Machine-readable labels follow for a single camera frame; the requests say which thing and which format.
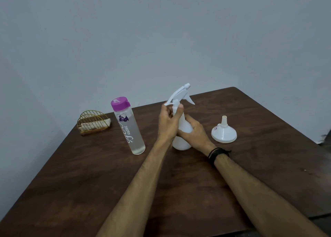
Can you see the white spray trigger head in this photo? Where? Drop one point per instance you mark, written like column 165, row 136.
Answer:
column 179, row 92

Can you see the person's right hand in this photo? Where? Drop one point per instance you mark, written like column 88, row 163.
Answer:
column 196, row 138

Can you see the white translucent spray bottle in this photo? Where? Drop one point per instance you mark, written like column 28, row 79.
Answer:
column 182, row 142

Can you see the person's right forearm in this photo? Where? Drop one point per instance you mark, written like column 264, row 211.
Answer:
column 258, row 198

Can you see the person's left hand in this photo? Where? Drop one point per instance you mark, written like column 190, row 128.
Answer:
column 166, row 126

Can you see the white plastic funnel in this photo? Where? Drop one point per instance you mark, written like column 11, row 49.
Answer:
column 224, row 134

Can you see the clear water bottle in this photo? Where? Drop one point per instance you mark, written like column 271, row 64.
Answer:
column 132, row 136

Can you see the purple bottle cap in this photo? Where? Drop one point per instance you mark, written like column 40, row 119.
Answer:
column 120, row 103

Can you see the person's left forearm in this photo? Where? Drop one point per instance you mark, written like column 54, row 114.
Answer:
column 139, row 192

